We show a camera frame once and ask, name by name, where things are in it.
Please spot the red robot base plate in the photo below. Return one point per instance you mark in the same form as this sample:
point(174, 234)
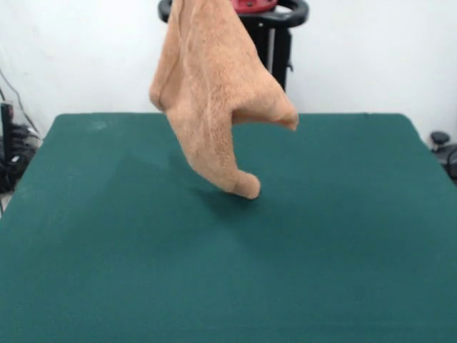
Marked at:
point(257, 5)

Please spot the tan terry towel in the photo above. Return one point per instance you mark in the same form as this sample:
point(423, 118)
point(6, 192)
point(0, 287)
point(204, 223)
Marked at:
point(207, 89)

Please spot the black box with red mark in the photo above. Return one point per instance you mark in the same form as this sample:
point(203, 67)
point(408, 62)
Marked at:
point(5, 135)

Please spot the dark green table cloth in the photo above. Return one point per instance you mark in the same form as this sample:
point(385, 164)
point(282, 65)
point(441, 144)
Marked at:
point(107, 250)

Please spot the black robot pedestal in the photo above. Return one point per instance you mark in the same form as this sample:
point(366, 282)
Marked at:
point(282, 43)

